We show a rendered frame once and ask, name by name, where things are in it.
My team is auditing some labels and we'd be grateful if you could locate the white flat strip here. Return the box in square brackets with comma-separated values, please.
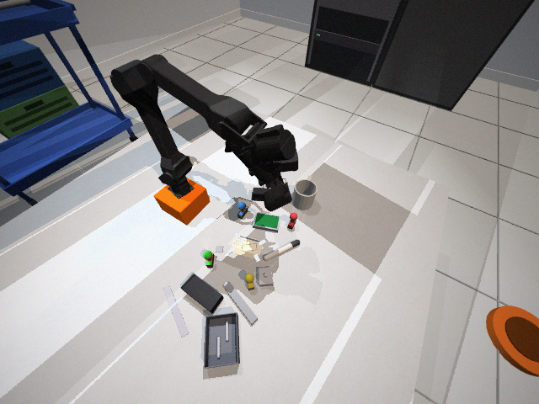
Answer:
[163, 285, 189, 338]

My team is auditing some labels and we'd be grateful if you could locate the green ink pad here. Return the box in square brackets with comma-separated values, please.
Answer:
[253, 211, 280, 232]

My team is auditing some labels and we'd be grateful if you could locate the rubber stamp with yellow knob handle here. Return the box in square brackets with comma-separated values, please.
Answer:
[245, 274, 254, 290]

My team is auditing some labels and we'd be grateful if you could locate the red-handled rubber stamp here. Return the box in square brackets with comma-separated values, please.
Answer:
[287, 213, 297, 229]

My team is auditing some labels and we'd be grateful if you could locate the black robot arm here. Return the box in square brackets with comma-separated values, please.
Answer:
[110, 55, 298, 199]

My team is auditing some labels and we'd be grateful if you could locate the grey mug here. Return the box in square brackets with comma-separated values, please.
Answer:
[292, 175, 318, 210]

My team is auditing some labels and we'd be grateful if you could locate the pale grey flat bar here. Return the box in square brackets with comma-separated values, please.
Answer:
[224, 282, 258, 324]

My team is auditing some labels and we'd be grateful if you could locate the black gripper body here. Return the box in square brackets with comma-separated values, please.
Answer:
[248, 162, 292, 212]

